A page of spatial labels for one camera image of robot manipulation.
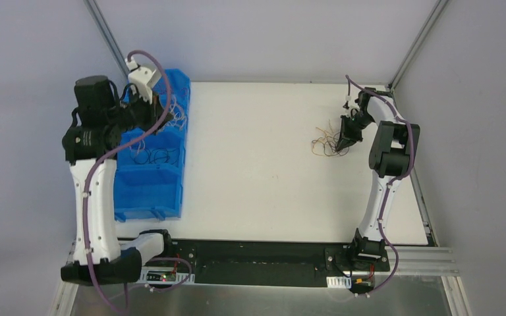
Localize bundle of thin wires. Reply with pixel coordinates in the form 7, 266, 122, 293
310, 124, 351, 158

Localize black thin wires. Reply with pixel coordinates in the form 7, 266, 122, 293
130, 148, 181, 166

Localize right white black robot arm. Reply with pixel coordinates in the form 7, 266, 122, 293
335, 88, 420, 270

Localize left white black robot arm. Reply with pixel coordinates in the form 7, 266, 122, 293
60, 75, 175, 286

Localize blue plastic bin row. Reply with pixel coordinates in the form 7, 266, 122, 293
114, 68, 191, 223

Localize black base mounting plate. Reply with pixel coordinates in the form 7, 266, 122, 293
132, 237, 391, 288

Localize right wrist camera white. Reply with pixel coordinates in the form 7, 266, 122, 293
343, 94, 354, 111

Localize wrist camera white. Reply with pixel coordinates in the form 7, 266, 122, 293
125, 59, 162, 103
343, 94, 354, 111

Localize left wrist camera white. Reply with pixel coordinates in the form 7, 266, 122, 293
125, 59, 162, 103

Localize left corner aluminium post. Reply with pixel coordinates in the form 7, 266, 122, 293
82, 0, 128, 77

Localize corner aluminium post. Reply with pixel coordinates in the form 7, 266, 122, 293
82, 0, 128, 77
388, 0, 451, 92

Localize right corner aluminium post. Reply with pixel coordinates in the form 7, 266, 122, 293
388, 0, 451, 92

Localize aluminium frame rail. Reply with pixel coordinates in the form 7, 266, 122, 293
65, 238, 459, 277

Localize white slotted cable duct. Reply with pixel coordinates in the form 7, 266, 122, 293
137, 269, 195, 285

